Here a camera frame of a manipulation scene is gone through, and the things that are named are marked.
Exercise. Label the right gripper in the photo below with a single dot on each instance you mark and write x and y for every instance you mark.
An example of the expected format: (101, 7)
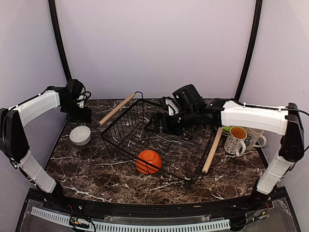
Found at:
(157, 117)

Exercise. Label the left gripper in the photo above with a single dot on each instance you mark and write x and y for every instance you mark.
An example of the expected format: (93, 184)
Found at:
(86, 117)

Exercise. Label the white ribbed bowl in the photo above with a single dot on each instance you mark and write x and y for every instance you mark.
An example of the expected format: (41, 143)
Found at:
(80, 135)

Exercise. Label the orange bowl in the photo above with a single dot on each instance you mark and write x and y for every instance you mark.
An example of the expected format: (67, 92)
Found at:
(148, 162)

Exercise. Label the lime green plate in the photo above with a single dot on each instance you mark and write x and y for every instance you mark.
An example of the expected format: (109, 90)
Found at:
(227, 128)

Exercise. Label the white leaf pattern mug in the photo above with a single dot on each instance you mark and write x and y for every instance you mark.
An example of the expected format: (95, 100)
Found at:
(235, 141)

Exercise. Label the tall dragon pattern mug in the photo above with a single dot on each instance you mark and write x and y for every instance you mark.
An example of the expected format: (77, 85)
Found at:
(253, 136)

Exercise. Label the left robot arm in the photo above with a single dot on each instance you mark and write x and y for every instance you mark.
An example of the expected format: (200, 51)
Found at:
(25, 127)

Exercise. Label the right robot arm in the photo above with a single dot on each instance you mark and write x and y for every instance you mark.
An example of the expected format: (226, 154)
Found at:
(188, 109)

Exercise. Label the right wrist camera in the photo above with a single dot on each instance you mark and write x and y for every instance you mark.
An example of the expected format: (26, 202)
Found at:
(170, 105)

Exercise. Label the left wooden rack handle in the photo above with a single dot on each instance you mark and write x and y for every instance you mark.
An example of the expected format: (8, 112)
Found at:
(116, 109)

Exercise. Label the wooden rack handle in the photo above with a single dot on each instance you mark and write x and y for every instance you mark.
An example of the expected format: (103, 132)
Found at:
(116, 109)
(212, 150)

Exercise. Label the black wire dish rack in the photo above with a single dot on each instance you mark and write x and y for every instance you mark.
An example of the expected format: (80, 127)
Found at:
(131, 135)

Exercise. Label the right wooden rack handle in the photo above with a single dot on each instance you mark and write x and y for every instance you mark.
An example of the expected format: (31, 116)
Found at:
(212, 150)

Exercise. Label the black front rail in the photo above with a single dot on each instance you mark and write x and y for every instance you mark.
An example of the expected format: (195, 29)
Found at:
(231, 208)

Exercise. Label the white slotted cable duct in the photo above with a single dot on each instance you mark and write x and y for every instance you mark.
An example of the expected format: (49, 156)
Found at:
(134, 224)

